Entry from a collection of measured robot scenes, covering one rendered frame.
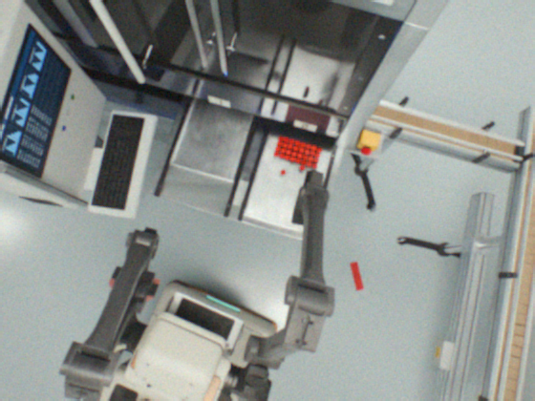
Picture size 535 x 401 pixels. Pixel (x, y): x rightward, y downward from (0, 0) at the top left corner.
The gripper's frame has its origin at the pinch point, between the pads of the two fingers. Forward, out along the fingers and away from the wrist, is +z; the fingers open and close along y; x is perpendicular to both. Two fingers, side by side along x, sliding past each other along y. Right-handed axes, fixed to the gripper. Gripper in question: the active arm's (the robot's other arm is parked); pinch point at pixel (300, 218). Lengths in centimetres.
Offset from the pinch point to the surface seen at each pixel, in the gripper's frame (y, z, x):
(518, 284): 2, 11, -85
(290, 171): 22.7, 17.1, 7.5
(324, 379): -49, 117, -42
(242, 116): 39, 15, 33
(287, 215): 5.5, 19.7, 4.3
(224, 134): 30, 16, 37
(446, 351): -24, 58, -81
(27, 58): 12, -38, 90
